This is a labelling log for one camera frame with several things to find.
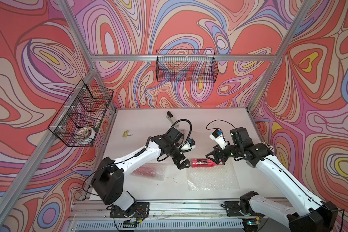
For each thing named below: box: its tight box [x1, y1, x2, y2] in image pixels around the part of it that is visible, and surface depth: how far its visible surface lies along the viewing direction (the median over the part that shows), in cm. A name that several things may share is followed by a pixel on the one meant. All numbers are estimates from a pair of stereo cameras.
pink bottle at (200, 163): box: [190, 158, 218, 168], surface depth 89 cm
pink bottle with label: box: [132, 165, 157, 177], surface depth 83 cm
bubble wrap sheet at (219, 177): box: [186, 159, 241, 191], surface depth 86 cm
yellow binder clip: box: [121, 129, 133, 138], surface depth 105 cm
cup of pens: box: [261, 142, 275, 153], surface depth 78 cm
